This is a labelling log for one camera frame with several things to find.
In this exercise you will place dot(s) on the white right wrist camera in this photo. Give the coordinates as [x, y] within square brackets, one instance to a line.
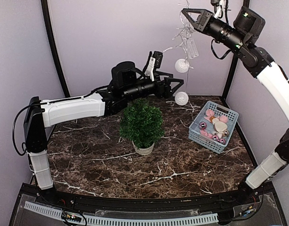
[220, 8]

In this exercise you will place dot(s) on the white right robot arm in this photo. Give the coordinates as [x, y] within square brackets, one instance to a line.
[261, 66]

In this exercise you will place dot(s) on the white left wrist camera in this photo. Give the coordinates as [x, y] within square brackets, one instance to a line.
[154, 62]

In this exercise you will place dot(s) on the white cable duct strip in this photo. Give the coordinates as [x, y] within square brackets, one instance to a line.
[75, 219]

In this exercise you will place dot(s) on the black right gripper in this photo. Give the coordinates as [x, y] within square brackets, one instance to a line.
[202, 21]

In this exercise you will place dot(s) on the small green christmas tree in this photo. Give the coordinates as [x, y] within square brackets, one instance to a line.
[141, 123]

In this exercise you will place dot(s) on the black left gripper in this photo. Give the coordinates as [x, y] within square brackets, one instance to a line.
[160, 91]

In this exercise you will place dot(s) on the pink bow ornament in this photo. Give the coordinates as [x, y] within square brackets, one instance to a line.
[209, 113]

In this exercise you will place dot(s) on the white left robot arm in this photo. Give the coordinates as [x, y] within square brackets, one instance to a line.
[48, 113]

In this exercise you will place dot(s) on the white tree pot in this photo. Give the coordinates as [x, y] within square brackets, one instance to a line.
[143, 151]

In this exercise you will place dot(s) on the clear string light garland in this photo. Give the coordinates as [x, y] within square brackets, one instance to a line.
[183, 65]

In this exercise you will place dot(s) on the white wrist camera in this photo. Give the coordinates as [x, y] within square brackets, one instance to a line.
[154, 62]
[220, 8]

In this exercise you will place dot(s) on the blue plastic basket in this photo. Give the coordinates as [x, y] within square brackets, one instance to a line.
[213, 127]

